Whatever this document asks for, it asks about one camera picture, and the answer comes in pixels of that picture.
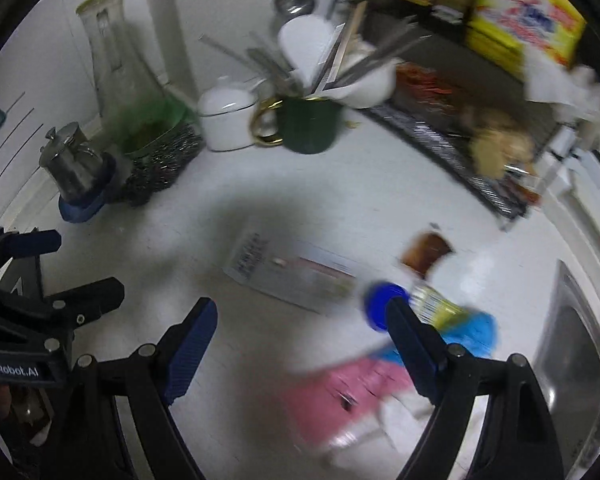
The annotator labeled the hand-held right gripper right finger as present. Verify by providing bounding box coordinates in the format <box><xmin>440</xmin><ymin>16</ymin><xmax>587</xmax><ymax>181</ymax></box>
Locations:
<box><xmin>386</xmin><ymin>297</ymin><xmax>566</xmax><ymax>480</ymax></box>

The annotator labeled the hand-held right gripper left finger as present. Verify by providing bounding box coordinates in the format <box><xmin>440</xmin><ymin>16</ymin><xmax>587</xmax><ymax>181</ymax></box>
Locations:
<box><xmin>70</xmin><ymin>297</ymin><xmax>218</xmax><ymax>480</ymax></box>

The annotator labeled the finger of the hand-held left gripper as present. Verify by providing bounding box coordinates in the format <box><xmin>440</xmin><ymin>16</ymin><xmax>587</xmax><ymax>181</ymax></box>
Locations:
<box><xmin>40</xmin><ymin>277</ymin><xmax>126</xmax><ymax>331</ymax></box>
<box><xmin>0</xmin><ymin>228</ymin><xmax>62</xmax><ymax>301</ymax></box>

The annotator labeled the brown sauce packet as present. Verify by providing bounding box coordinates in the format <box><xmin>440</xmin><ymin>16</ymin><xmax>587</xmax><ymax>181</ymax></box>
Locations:
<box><xmin>401</xmin><ymin>229</ymin><xmax>454</xmax><ymax>277</ymax></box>

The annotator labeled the light blue wrapper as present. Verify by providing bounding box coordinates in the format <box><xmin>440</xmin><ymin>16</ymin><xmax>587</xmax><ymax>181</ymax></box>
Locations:
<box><xmin>379</xmin><ymin>310</ymin><xmax>499</xmax><ymax>367</ymax></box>

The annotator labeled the blue dish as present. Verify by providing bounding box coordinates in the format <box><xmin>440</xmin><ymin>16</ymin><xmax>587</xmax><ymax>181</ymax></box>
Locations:
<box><xmin>57</xmin><ymin>154</ymin><xmax>132</xmax><ymax>224</ymax></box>

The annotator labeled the pink packet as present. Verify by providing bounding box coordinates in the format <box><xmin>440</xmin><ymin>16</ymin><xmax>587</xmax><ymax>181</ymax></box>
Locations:
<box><xmin>284</xmin><ymin>356</ymin><xmax>417</xmax><ymax>452</ymax></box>

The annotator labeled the small steel teapot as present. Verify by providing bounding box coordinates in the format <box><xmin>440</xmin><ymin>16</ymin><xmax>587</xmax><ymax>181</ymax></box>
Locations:
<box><xmin>38</xmin><ymin>122</ymin><xmax>117</xmax><ymax>202</ymax></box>

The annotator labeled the white flat printed packet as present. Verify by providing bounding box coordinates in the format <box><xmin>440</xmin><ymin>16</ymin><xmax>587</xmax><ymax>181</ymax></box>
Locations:
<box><xmin>223</xmin><ymin>232</ymin><xmax>357</xmax><ymax>317</ymax></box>

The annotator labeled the steel wool scrubber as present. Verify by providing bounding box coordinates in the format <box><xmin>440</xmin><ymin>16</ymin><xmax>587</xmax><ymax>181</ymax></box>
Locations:
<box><xmin>124</xmin><ymin>124</ymin><xmax>207</xmax><ymax>207</ymax></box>

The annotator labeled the stainless steel sink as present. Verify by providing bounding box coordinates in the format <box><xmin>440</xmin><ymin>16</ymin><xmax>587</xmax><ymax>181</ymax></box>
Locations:
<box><xmin>531</xmin><ymin>259</ymin><xmax>600</xmax><ymax>463</ymax></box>

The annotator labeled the glass carafe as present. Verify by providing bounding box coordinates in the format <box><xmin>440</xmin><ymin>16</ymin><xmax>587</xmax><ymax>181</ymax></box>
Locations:
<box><xmin>76</xmin><ymin>0</ymin><xmax>183</xmax><ymax>157</ymax></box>

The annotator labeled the white lidded pot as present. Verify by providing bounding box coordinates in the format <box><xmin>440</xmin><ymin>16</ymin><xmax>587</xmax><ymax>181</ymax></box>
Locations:
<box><xmin>197</xmin><ymin>75</ymin><xmax>262</xmax><ymax>153</ymax></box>

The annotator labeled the ginger root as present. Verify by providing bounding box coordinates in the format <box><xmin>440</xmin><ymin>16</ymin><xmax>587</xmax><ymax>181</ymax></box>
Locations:
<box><xmin>469</xmin><ymin>109</ymin><xmax>537</xmax><ymax>179</ymax></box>

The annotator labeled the dark green mug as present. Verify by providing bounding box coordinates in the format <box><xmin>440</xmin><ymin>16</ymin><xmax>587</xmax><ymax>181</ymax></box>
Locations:
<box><xmin>251</xmin><ymin>94</ymin><xmax>344</xmax><ymax>156</ymax></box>

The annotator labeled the bag of red chilies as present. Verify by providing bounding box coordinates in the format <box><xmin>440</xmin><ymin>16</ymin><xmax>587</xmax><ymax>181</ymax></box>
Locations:
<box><xmin>394</xmin><ymin>61</ymin><xmax>462</xmax><ymax>117</ymax></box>

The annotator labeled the white rice scoop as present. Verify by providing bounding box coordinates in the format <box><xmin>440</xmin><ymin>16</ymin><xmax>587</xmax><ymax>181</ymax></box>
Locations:
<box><xmin>329</xmin><ymin>56</ymin><xmax>399</xmax><ymax>109</ymax></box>

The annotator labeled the white plastic bag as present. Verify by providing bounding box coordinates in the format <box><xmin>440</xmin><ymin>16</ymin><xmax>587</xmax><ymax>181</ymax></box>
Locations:
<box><xmin>521</xmin><ymin>54</ymin><xmax>600</xmax><ymax>157</ymax></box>

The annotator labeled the yellow detergent jug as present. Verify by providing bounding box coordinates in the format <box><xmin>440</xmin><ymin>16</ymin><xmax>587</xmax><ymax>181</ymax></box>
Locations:
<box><xmin>466</xmin><ymin>0</ymin><xmax>587</xmax><ymax>82</ymax></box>

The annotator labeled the round steel strainer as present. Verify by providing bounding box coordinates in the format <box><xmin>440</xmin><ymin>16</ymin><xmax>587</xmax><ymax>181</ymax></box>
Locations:
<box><xmin>273</xmin><ymin>0</ymin><xmax>317</xmax><ymax>17</ymax></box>

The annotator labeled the black wire rack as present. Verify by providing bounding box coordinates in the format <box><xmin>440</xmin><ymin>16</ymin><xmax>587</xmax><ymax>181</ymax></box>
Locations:
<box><xmin>329</xmin><ymin>0</ymin><xmax>557</xmax><ymax>222</ymax></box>

